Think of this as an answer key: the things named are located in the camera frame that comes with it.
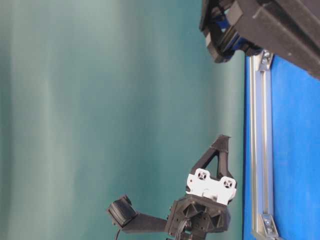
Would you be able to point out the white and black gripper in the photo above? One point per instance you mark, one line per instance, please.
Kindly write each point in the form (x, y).
(204, 208)

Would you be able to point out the black robot arm near lens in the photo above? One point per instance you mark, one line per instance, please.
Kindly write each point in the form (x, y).
(263, 29)

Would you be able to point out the aluminium extrusion frame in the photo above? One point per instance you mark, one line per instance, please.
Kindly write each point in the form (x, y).
(261, 147)

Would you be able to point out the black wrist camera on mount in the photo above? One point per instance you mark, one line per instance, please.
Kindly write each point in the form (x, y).
(131, 221)

